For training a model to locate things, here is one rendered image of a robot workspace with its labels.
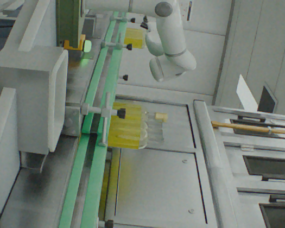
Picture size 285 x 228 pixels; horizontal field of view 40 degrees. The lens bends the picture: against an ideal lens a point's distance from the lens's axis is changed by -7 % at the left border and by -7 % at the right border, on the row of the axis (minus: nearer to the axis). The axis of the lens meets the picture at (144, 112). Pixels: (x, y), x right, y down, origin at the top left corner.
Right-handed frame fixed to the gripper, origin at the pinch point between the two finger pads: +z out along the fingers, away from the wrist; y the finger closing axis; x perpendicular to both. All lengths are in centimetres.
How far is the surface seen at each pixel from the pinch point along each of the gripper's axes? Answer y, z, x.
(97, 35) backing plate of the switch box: -33.7, -28.5, 8.1
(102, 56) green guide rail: -35, -50, 14
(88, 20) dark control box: -39.2, -26.9, 14.9
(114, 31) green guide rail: -23.0, -15.7, 1.3
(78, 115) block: -50, -94, 30
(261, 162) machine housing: 29, -90, -1
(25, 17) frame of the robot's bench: -67, -70, 46
